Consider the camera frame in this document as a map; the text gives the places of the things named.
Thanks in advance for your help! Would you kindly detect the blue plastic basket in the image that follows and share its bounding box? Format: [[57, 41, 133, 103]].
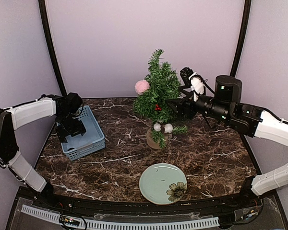
[[61, 105, 105, 161]]

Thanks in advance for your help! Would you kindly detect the green flower plate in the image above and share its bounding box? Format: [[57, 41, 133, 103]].
[[139, 163, 187, 205]]

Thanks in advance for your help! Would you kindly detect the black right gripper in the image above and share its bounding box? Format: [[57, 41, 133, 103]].
[[165, 85, 231, 123]]

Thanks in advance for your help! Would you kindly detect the black frame post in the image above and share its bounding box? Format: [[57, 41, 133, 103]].
[[38, 0, 67, 96], [230, 0, 252, 77]]

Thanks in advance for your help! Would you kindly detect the pink ornament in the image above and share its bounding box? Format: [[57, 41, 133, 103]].
[[134, 80, 150, 94]]

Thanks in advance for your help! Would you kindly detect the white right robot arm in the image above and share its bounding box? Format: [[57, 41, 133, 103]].
[[166, 73, 288, 208]]

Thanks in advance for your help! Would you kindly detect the red berry sprig ornament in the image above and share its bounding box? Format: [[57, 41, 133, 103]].
[[155, 104, 162, 111]]

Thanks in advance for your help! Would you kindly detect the white cotton flower ornament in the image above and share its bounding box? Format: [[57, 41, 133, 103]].
[[153, 123, 174, 134]]

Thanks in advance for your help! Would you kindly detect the small green christmas tree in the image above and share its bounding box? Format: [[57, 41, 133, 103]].
[[133, 49, 188, 149]]

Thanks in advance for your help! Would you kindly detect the white cable duct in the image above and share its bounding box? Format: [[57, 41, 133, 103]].
[[21, 205, 220, 230]]

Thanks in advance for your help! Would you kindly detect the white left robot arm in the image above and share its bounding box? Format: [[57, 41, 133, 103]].
[[0, 92, 86, 209]]

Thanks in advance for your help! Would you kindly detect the black right frame post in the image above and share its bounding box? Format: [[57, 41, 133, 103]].
[[230, 0, 252, 77]]

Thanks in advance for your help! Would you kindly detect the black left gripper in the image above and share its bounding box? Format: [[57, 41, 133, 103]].
[[56, 112, 86, 142]]

